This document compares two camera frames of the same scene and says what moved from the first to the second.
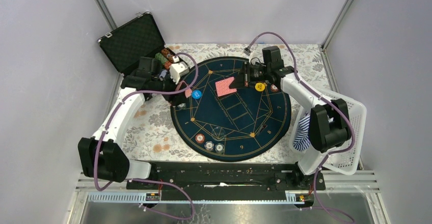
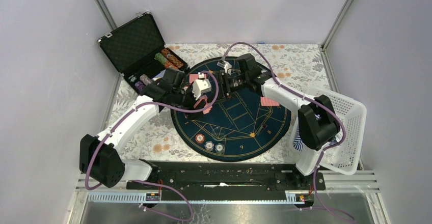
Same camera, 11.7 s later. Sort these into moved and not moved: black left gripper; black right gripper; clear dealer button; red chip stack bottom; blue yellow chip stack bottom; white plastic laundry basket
Moved: black right gripper; black left gripper
Not moved: clear dealer button; blue yellow chip stack bottom; red chip stack bottom; white plastic laundry basket
